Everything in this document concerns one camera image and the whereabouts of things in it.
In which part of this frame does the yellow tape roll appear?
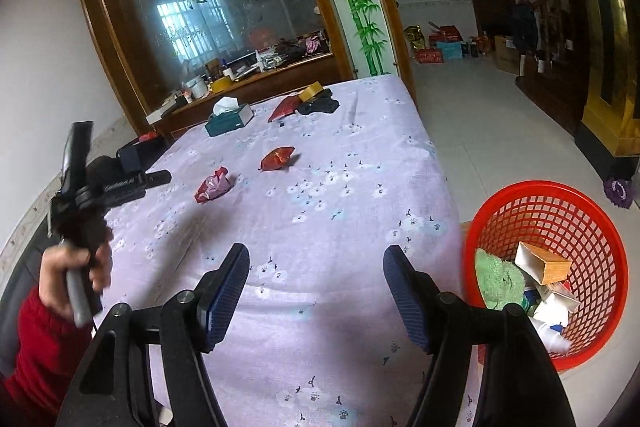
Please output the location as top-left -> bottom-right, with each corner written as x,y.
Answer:
297,82 -> 325,104

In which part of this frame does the person's left hand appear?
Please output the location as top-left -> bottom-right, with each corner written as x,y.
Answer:
39,239 -> 114,321

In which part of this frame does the crumpled red wrapper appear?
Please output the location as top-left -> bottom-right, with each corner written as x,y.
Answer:
194,166 -> 234,206

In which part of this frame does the red plastic basket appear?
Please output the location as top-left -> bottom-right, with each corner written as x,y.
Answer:
461,179 -> 630,372

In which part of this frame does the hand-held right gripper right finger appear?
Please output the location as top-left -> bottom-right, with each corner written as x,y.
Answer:
382,244 -> 580,427

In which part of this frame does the cardboard box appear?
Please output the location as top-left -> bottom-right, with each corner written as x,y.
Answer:
494,35 -> 523,76

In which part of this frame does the red carton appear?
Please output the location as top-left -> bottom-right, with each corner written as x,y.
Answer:
538,282 -> 581,325

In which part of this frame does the teal tissue box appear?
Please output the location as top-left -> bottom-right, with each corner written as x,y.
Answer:
205,97 -> 255,138

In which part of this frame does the dark red flat packet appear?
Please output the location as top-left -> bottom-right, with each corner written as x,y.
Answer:
267,94 -> 304,124

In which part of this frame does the person's left forearm red sleeve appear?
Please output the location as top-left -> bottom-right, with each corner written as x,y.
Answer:
0,287 -> 97,427

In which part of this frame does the wooden staircase railing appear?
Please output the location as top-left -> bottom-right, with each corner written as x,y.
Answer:
510,0 -> 593,135

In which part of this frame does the black bag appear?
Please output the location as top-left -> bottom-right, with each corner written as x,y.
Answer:
116,138 -> 169,173

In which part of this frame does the purple floral tablecloth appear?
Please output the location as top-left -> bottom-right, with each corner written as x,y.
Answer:
102,73 -> 485,427

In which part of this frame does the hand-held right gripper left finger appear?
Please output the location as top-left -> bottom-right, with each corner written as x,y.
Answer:
55,243 -> 251,427

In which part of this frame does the orange box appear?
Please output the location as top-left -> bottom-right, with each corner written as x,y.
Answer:
514,241 -> 574,287

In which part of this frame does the black cloth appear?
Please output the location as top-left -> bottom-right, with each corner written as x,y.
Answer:
295,89 -> 341,117

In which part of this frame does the red snack packet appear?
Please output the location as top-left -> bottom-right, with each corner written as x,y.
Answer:
259,146 -> 297,173

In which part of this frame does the wooden ledge with clutter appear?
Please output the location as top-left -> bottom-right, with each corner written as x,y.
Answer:
146,51 -> 346,140

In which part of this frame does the green towel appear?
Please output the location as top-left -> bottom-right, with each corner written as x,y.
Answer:
473,248 -> 526,312

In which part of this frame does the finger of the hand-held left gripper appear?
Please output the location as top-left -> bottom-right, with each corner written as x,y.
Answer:
143,170 -> 173,189

